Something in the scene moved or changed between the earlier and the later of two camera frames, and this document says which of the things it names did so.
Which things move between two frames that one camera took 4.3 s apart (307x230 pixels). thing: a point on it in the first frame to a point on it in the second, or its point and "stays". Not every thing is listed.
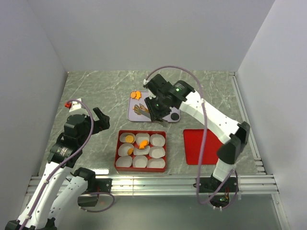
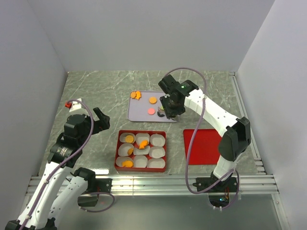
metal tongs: [140, 109] to [176, 118]
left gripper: [102, 123] stays
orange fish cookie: [138, 109] to [127, 164]
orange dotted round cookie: [129, 139] stays
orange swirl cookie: [130, 151] stays
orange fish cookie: [143, 143] stays
